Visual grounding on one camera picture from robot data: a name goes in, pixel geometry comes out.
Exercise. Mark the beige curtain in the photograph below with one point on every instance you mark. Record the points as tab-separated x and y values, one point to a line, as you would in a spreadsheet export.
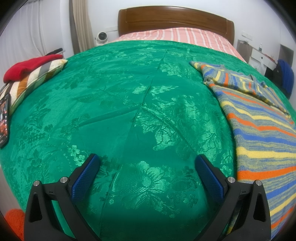
80	26

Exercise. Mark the pink striped bed sheet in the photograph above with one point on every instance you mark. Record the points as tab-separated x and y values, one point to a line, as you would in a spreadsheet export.
192	36

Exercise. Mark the black handle object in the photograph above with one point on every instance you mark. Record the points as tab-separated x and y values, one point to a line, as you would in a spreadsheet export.
59	50

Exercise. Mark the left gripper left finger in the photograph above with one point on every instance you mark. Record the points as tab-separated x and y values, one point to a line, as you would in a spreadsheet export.
52	212

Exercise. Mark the plastic water bottle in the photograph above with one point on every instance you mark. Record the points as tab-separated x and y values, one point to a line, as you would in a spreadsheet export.
260	47

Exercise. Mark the white wall socket strip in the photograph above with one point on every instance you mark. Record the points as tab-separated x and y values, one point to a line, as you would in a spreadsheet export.
246	35

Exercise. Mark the red folded garment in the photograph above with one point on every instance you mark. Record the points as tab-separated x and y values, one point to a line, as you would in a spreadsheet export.
22	69

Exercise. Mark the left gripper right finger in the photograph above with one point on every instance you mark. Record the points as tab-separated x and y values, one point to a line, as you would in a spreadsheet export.
243	213

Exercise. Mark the green floral bedspread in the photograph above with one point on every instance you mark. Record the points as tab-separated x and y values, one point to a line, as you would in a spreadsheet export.
144	110

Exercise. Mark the white desk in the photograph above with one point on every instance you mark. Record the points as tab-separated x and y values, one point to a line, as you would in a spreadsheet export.
254	57

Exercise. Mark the smartphone with lit screen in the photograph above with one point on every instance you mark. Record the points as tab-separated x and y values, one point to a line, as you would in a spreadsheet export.
5	120

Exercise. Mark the orange rug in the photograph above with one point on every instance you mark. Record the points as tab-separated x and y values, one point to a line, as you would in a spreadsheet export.
16	218

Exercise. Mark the white round camera device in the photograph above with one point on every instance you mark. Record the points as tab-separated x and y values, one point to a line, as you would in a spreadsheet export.
101	38

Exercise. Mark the striped knit sweater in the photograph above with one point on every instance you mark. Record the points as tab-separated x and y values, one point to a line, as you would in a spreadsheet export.
264	134

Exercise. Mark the striped brown white pillow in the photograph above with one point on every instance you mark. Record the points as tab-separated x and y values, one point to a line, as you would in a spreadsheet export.
19	90

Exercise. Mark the brown wooden headboard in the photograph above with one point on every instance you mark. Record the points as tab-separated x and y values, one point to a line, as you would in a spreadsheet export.
145	18

